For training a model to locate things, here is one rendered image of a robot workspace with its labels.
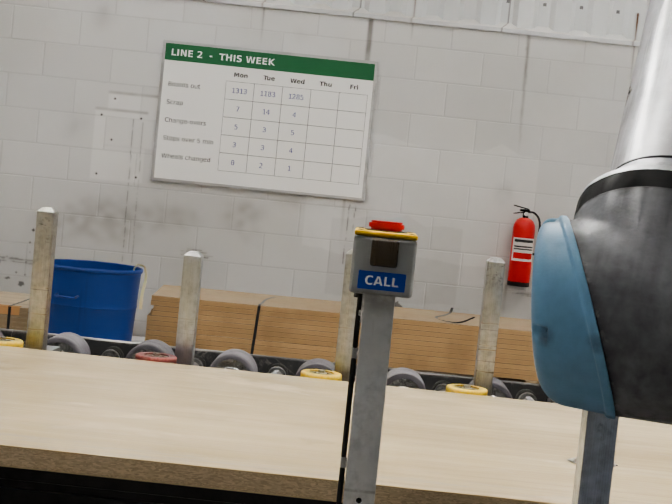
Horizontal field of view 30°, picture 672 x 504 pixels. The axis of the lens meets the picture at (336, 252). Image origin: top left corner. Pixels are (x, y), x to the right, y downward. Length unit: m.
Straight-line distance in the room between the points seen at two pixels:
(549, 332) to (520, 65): 7.89
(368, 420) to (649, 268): 0.72
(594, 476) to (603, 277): 0.73
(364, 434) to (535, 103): 7.27
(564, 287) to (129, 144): 7.86
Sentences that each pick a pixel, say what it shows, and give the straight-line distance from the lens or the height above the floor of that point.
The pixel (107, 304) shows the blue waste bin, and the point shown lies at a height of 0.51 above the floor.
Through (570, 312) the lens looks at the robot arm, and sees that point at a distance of 0.73.
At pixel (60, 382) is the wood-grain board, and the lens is 2.11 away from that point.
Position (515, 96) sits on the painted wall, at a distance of 8.59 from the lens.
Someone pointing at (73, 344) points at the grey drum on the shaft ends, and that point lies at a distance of 2.97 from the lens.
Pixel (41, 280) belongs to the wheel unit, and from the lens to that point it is 2.57.
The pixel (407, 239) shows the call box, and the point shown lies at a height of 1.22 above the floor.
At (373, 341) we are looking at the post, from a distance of 1.40.
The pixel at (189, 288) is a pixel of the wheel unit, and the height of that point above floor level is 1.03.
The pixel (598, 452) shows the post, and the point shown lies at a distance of 1.44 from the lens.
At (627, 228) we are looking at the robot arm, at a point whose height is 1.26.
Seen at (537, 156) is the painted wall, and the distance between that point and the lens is 8.60.
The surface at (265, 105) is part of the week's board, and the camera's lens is 8.46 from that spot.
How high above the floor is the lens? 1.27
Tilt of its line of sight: 3 degrees down
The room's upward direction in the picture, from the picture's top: 6 degrees clockwise
